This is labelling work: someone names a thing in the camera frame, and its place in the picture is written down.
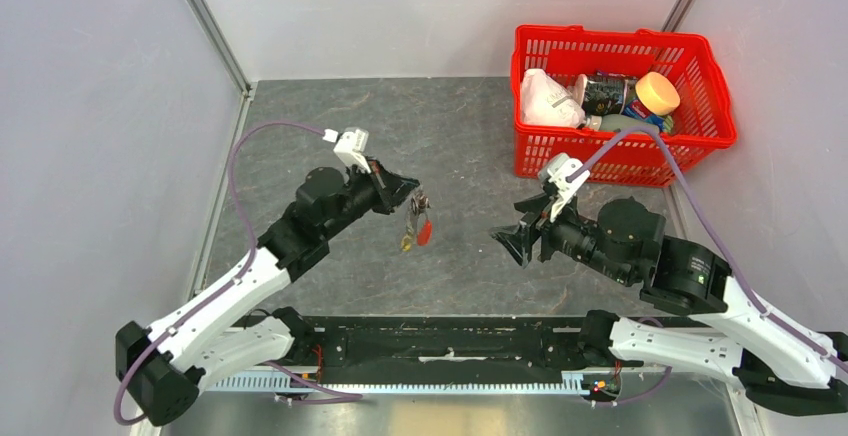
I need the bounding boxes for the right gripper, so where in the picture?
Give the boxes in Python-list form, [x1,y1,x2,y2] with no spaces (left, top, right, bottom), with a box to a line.
[486,187,632,283]

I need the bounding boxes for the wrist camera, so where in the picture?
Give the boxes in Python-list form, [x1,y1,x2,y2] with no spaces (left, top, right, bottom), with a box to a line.
[322,127,371,174]
[537,153,590,223]

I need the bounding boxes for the grey green pouch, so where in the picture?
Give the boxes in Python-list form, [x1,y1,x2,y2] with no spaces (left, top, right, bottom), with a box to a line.
[585,114,661,134]

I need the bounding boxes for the dark printed can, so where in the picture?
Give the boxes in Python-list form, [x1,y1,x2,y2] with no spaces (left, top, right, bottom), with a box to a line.
[572,72,638,116]

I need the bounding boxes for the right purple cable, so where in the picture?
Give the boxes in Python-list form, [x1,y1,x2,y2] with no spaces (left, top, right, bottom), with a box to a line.
[568,124,848,376]

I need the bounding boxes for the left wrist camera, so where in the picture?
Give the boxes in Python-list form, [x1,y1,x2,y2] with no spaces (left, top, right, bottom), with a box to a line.
[322,127,371,174]

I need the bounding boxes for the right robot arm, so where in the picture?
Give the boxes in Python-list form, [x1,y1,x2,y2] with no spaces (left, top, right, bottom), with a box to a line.
[490,194,847,417]

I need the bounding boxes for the jar with yellow lid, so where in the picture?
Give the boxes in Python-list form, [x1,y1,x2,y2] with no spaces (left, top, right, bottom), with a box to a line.
[621,71,681,134]

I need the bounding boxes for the white plastic bag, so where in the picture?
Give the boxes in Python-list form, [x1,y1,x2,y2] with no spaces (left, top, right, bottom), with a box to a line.
[519,68,586,129]

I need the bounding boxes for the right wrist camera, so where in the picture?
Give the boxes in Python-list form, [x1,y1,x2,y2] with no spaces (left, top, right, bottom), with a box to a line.
[537,153,590,223]

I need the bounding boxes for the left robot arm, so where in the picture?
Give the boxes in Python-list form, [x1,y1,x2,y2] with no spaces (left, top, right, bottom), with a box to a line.
[113,158,420,427]

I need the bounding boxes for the red plastic basket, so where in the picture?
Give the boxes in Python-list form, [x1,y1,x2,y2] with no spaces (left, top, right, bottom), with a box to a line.
[510,24,737,188]

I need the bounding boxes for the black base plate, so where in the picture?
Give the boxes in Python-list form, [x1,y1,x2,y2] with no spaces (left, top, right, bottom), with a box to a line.
[283,316,616,387]

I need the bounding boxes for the keyring bunch with tags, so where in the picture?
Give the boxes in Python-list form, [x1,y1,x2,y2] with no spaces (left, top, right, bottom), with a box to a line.
[400,189,433,252]

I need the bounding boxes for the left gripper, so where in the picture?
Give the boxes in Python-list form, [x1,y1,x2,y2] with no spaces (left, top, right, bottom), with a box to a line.
[322,156,420,239]

